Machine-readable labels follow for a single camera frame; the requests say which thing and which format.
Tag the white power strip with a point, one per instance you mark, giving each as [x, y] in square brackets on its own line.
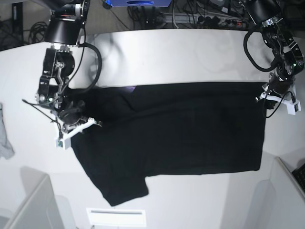
[208, 21]

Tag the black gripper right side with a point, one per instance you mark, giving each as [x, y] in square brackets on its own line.
[71, 114]

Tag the dark T-shirt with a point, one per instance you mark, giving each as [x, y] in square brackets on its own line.
[168, 129]

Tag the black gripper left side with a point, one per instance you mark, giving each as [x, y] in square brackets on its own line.
[279, 86]

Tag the blue box at top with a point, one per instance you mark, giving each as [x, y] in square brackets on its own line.
[144, 3]

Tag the grey cloth at table edge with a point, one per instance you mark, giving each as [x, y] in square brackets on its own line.
[6, 149]

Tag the black keyboard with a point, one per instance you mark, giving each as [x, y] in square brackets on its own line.
[299, 175]

